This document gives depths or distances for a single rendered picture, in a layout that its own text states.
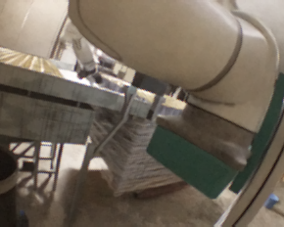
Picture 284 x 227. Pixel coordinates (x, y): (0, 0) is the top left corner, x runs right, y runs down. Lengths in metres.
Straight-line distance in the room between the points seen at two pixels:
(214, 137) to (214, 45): 0.14
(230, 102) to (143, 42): 0.16
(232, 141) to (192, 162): 0.07
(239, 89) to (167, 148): 0.15
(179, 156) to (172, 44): 0.17
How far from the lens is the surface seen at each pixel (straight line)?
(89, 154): 1.07
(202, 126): 0.28
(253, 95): 0.28
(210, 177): 0.26
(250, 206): 0.44
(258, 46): 0.28
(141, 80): 0.52
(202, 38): 0.19
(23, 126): 0.91
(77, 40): 0.92
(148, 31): 0.17
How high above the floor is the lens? 1.27
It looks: 10 degrees down
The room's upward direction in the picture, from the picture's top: 21 degrees clockwise
